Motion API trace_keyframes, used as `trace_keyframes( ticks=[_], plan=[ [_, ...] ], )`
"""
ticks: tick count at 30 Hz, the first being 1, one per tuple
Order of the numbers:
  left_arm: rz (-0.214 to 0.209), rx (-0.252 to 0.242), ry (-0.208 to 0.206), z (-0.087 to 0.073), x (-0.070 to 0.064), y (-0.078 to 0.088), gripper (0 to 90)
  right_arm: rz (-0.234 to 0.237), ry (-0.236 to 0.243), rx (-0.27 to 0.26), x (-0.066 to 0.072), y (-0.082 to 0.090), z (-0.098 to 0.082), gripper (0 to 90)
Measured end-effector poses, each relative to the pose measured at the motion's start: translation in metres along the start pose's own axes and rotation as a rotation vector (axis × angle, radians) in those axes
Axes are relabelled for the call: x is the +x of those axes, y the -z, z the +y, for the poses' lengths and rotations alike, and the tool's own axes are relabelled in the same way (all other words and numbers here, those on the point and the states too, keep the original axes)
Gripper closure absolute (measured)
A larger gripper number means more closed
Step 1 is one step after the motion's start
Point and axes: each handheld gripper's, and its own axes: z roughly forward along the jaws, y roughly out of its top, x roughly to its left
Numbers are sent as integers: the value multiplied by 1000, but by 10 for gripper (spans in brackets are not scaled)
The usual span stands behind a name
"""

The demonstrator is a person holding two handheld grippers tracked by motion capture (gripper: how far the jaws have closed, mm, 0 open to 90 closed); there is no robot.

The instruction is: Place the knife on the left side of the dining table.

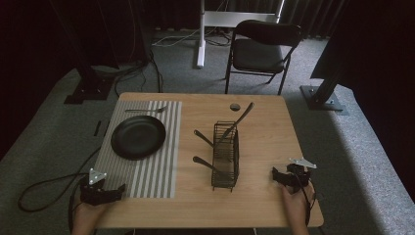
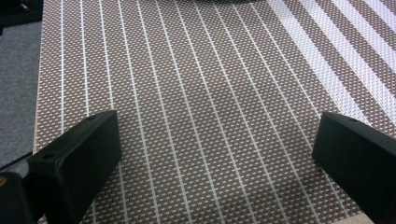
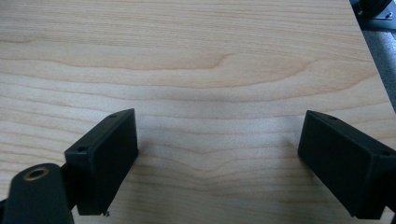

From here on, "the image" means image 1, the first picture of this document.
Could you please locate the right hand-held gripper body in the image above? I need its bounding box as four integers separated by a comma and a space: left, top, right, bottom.
285, 157, 318, 194

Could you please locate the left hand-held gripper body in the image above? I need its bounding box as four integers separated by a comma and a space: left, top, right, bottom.
79, 167, 115, 207

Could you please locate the person's left hand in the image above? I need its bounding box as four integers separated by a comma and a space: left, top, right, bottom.
70, 195, 110, 235

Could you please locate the person's right hand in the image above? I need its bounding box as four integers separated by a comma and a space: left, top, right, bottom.
281, 182, 317, 231

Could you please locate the grey striped placemat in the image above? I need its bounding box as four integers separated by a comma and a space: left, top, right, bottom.
93, 100, 183, 200

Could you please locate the black round plate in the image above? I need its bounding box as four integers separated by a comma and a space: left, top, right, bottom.
110, 115, 167, 162

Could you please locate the silver fork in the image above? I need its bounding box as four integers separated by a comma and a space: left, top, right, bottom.
124, 105, 169, 115

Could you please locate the black metal stand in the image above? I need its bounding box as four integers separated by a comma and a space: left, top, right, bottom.
48, 0, 115, 106
300, 63, 350, 117

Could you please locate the black folding chair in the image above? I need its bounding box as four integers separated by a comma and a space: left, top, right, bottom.
224, 19, 303, 97

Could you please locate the dark curtain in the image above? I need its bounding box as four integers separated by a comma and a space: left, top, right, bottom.
143, 0, 350, 39

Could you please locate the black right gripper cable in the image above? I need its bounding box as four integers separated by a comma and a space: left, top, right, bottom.
293, 172, 317, 227

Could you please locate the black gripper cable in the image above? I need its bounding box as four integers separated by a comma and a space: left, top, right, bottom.
293, 172, 317, 227
17, 146, 103, 233

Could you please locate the black wire cutlery rack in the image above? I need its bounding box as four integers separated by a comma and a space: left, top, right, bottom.
210, 120, 241, 193

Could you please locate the long black-handled utensil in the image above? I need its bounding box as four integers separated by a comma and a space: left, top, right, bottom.
216, 102, 255, 145

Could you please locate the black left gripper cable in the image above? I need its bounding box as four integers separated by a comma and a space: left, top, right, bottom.
17, 146, 103, 233

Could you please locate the short black-handled utensil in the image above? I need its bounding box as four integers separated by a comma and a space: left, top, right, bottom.
192, 156, 227, 178
193, 128, 216, 149

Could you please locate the black floor cable bundle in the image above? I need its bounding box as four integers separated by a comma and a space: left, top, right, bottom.
97, 38, 164, 98

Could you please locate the white desk frame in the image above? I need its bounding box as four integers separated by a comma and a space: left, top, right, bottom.
195, 0, 286, 70

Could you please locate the white floor cable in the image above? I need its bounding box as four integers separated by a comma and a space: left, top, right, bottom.
152, 27, 201, 48

